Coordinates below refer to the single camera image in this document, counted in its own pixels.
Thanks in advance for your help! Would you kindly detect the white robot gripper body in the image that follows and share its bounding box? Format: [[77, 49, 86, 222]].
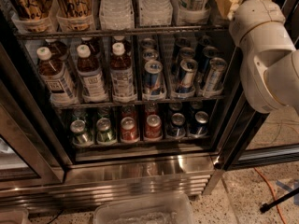
[[229, 0, 286, 47]]

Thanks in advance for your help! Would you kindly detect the red bull can front right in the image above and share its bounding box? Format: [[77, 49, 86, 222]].
[[202, 57, 227, 97]]

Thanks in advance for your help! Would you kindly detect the red bull can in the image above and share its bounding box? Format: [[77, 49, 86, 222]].
[[202, 57, 227, 97], [143, 60, 164, 100], [175, 58, 198, 97]]

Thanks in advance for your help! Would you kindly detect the red bull can front middle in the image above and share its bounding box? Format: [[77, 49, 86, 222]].
[[175, 58, 198, 97]]

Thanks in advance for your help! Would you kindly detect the red bull can front left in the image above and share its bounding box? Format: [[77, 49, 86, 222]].
[[143, 60, 164, 100]]

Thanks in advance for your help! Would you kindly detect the blue soda can right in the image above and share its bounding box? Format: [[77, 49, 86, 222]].
[[189, 111, 209, 136]]

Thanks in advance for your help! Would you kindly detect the blue soda can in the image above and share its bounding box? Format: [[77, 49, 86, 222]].
[[166, 113, 186, 139], [189, 111, 209, 136]]

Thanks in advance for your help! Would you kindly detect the blue soda can left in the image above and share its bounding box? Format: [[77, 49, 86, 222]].
[[166, 113, 186, 139]]

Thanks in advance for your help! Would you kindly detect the red soda can right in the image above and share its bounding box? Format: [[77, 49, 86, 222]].
[[144, 115, 163, 140]]

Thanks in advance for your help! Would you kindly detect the red soda can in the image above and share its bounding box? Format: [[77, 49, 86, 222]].
[[121, 117, 139, 143], [144, 115, 163, 140]]

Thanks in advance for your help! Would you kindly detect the stainless steel fridge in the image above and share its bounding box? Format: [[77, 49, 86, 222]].
[[0, 0, 293, 215]]

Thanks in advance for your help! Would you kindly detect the red soda can left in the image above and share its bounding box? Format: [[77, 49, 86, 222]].
[[121, 117, 139, 143]]

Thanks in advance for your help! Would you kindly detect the green soda can right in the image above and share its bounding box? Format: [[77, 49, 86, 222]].
[[96, 118, 116, 145]]

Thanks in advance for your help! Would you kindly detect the green soda can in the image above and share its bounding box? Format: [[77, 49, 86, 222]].
[[96, 118, 116, 145], [70, 119, 93, 147]]

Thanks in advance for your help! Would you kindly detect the green soda can left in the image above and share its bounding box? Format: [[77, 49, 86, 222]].
[[70, 119, 93, 147]]

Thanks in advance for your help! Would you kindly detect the clear water bottle right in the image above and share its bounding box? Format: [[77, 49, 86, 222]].
[[138, 0, 173, 26]]

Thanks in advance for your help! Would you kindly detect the clear water bottle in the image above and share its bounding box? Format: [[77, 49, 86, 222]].
[[138, 0, 173, 26], [99, 0, 135, 30]]

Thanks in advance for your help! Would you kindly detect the clear water bottle left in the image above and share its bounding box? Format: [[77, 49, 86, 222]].
[[99, 0, 135, 30]]

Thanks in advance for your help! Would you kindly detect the iced tea bottle front right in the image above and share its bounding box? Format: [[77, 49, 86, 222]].
[[110, 42, 136, 103]]

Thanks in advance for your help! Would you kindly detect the iced tea bottle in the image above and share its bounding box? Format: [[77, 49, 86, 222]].
[[77, 45, 107, 103], [110, 42, 136, 103], [36, 47, 78, 105]]

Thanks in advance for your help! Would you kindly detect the brown coffee bottle right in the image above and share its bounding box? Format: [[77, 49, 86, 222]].
[[57, 0, 93, 31]]

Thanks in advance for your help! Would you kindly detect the brown coffee bottle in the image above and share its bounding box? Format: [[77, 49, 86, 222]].
[[9, 0, 53, 33], [57, 0, 93, 31]]

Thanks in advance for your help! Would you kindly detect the iced tea bottle front middle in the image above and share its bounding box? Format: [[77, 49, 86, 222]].
[[77, 45, 107, 103]]

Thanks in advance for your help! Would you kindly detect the black tripod leg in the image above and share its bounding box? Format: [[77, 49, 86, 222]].
[[260, 188, 299, 213]]

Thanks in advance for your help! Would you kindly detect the iced tea bottle front left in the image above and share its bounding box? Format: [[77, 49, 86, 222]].
[[36, 47, 78, 105]]

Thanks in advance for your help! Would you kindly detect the brown coffee bottle left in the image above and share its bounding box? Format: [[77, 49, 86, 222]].
[[9, 0, 53, 33]]

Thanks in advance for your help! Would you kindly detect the clear plastic bin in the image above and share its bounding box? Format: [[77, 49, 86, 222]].
[[93, 192, 195, 224]]

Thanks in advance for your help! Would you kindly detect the clear plastic bin corner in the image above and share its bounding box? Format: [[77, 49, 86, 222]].
[[0, 208, 32, 224]]

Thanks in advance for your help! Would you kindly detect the upper wire shelf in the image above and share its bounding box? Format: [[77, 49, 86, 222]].
[[14, 25, 228, 40]]

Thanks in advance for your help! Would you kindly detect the wire shelf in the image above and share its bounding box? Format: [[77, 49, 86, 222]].
[[14, 25, 228, 40], [53, 95, 225, 109]]

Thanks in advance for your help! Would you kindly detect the orange cable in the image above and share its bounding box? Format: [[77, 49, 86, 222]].
[[254, 167, 288, 224]]

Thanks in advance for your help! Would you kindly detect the middle wire shelf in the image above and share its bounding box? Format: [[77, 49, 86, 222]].
[[53, 95, 225, 109]]

